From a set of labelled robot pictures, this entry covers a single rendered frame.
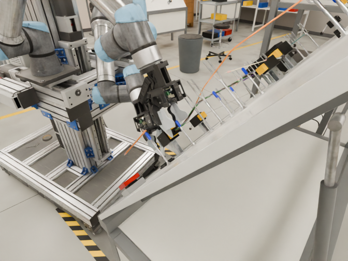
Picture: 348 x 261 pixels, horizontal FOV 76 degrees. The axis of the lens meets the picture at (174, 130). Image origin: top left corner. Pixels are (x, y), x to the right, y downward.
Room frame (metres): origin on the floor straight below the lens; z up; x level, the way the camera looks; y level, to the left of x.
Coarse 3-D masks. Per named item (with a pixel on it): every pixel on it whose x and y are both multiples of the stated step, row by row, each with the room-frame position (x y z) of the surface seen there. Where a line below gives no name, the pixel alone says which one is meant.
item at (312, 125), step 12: (276, 0) 1.37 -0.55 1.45; (288, 0) 1.36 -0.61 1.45; (312, 0) 1.29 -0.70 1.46; (324, 0) 1.25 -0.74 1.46; (276, 12) 1.38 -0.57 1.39; (300, 12) 1.79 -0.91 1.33; (336, 12) 1.18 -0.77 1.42; (264, 36) 1.38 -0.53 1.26; (264, 48) 1.37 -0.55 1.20; (252, 96) 1.38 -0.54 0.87; (336, 108) 1.48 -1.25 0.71; (312, 120) 1.40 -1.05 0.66; (324, 120) 1.08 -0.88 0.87; (324, 132) 1.48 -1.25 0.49
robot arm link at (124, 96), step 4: (120, 88) 0.84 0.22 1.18; (124, 88) 0.85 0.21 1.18; (120, 92) 0.83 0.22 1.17; (124, 92) 0.83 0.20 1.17; (128, 92) 0.82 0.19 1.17; (120, 96) 0.82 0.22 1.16; (124, 96) 0.83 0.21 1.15; (128, 96) 0.83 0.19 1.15; (120, 100) 0.82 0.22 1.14; (124, 100) 0.83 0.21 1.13; (128, 100) 0.83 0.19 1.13
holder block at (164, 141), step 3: (162, 132) 0.55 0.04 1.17; (159, 135) 0.56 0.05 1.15; (162, 135) 0.55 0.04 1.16; (165, 135) 0.54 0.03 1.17; (177, 135) 0.56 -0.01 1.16; (159, 138) 0.56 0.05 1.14; (162, 138) 0.55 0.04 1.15; (165, 138) 0.54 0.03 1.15; (168, 138) 0.54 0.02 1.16; (171, 138) 0.54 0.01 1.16; (174, 138) 0.54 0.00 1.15; (159, 141) 0.56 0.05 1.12; (162, 141) 0.56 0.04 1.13; (165, 141) 0.54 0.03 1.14; (168, 141) 0.53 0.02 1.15; (162, 144) 0.56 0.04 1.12; (165, 144) 0.55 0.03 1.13
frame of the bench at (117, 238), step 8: (296, 128) 1.09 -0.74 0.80; (320, 136) 1.02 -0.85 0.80; (344, 144) 0.94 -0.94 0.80; (344, 152) 0.88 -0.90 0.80; (344, 160) 0.82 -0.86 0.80; (336, 176) 0.71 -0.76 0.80; (112, 232) 0.44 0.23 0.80; (120, 232) 0.44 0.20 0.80; (312, 232) 0.44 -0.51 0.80; (112, 240) 0.42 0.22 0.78; (120, 240) 0.41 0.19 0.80; (128, 240) 0.41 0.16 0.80; (312, 240) 0.41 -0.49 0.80; (112, 248) 0.43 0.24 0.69; (120, 248) 0.38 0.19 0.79; (128, 248) 0.38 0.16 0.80; (136, 248) 0.38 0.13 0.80; (304, 248) 0.38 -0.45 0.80; (312, 248) 0.38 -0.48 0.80; (128, 256) 0.35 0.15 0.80; (136, 256) 0.35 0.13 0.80; (144, 256) 0.35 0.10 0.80; (304, 256) 0.35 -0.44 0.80
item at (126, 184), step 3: (135, 174) 0.41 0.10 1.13; (138, 174) 0.41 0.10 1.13; (132, 177) 0.40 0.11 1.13; (135, 177) 0.40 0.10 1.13; (126, 180) 0.39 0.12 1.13; (129, 180) 0.39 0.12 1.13; (132, 180) 0.39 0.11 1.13; (135, 180) 0.40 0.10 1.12; (123, 183) 0.38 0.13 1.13; (126, 183) 0.38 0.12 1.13; (129, 183) 0.39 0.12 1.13; (132, 183) 0.39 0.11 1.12; (120, 186) 0.39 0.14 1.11; (123, 186) 0.38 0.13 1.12; (126, 186) 0.39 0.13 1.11; (120, 189) 0.40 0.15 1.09
